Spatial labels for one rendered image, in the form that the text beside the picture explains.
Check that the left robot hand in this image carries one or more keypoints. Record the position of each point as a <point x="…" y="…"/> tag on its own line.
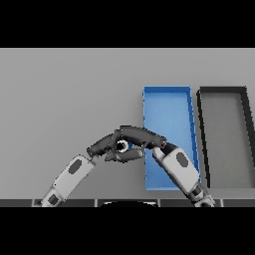
<point x="103" y="145"/>

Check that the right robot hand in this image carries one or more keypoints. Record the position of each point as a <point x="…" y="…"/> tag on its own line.
<point x="142" y="135"/>

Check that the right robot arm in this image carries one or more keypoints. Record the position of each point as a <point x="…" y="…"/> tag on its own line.
<point x="179" y="167"/>

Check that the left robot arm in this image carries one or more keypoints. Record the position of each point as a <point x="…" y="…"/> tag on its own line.
<point x="69" y="174"/>

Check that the blue bin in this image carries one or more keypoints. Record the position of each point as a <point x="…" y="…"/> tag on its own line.
<point x="169" y="123"/>

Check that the dark grey bin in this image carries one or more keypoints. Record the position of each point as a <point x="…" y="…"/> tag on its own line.
<point x="225" y="139"/>

